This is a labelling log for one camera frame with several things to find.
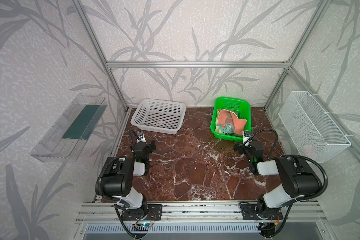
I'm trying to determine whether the pink brown bear towel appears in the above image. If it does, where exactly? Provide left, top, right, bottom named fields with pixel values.
left=217, top=109, right=247, bottom=136

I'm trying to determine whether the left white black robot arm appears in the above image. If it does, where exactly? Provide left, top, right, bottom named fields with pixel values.
left=95, top=141, right=156, bottom=219

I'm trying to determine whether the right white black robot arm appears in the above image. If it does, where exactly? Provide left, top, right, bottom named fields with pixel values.
left=234, top=140, right=329, bottom=220

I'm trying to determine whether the light blue towel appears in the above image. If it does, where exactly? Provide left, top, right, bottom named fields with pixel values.
left=220, top=124, right=235, bottom=135

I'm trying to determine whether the cream orange patterned towel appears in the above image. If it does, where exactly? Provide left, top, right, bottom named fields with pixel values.
left=215, top=112, right=227, bottom=134

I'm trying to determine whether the green perforated plastic basket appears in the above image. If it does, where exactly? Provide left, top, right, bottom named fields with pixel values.
left=210, top=97, right=252, bottom=142

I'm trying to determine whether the white perforated plastic basket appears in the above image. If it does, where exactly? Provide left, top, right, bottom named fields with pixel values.
left=131, top=99, right=186, bottom=135

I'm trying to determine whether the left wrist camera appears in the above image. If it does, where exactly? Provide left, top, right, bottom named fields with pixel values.
left=137, top=132, right=146, bottom=143

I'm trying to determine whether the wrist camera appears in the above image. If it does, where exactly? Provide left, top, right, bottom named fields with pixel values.
left=137, top=132, right=146, bottom=143
left=243, top=131, right=252, bottom=144

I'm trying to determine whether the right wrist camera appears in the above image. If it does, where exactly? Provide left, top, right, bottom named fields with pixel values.
left=243, top=131, right=252, bottom=144

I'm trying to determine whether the right black corrugated cable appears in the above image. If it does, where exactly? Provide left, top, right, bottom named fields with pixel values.
left=248, top=128, right=329, bottom=238

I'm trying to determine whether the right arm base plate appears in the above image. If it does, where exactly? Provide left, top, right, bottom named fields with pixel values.
left=239, top=202, right=284, bottom=221

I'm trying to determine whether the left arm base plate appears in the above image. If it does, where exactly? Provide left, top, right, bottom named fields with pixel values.
left=122, top=204, right=163, bottom=221

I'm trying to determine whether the white wire mesh basket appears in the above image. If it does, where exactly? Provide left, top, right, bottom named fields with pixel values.
left=279, top=91, right=351, bottom=163

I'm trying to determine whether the clear acrylic wall shelf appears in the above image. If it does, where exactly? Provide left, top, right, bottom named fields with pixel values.
left=30, top=94, right=108, bottom=163

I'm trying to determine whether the aluminium frame rail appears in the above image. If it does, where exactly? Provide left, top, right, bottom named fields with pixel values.
left=106, top=61, right=290, bottom=69

